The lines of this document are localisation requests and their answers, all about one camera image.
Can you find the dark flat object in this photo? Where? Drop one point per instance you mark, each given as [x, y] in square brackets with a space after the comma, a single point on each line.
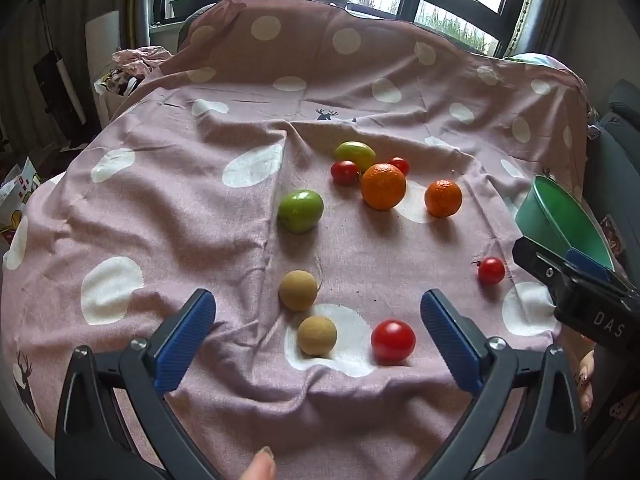
[55, 85]

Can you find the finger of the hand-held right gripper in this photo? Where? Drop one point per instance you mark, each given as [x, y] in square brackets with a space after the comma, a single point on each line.
[542, 267]
[590, 265]

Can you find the dark green sofa cushion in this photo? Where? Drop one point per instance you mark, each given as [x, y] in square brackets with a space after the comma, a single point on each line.
[617, 175]

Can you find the patterned curtain strip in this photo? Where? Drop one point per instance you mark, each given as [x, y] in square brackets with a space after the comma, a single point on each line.
[524, 5]

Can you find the black and white patterned cloth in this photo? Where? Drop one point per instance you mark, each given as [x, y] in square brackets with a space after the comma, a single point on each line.
[117, 82]

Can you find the crumpled pink cloth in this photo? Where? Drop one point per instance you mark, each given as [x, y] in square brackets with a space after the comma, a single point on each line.
[142, 57]

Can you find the yellow-green oblong jujube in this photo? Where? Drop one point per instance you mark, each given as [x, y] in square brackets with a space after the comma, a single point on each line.
[354, 152]

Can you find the brown longan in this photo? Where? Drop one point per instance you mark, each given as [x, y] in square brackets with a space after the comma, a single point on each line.
[298, 290]
[317, 335]

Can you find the patterned snack packet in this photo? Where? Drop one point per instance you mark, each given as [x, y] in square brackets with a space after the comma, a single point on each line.
[612, 235]

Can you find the white box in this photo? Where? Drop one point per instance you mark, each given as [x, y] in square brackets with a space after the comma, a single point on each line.
[104, 40]

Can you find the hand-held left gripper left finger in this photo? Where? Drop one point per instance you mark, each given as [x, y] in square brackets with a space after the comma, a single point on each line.
[185, 340]

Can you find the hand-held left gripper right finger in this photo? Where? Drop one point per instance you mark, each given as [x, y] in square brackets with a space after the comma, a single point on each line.
[450, 340]

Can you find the red cherry tomato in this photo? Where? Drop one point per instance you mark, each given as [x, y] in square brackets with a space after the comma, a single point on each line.
[344, 173]
[491, 270]
[393, 341]
[400, 166]

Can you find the small orange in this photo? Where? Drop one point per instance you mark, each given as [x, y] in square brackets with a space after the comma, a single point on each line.
[443, 198]

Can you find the pink polka dot blanket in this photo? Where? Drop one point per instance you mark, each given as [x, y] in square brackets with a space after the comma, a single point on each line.
[200, 220]

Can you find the large orange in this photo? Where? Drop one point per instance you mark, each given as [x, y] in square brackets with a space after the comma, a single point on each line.
[383, 186]

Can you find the black planter trough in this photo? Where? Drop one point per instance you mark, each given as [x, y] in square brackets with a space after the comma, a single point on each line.
[350, 5]

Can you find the round green jujube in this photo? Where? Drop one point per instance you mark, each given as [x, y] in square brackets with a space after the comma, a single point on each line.
[300, 211]

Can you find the person's left hand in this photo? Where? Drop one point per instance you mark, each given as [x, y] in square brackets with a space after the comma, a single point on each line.
[261, 466]

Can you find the person's right hand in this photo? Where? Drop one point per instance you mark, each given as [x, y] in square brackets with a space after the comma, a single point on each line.
[586, 385]

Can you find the green bowl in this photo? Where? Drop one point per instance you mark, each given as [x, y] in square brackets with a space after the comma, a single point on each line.
[560, 215]

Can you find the grey fabric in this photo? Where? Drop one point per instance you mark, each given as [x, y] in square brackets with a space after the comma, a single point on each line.
[186, 30]

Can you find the pile of pastel clothes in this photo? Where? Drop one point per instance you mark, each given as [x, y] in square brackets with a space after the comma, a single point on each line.
[535, 60]

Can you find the printed paper bag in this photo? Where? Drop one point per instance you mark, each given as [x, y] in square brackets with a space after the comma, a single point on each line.
[20, 190]

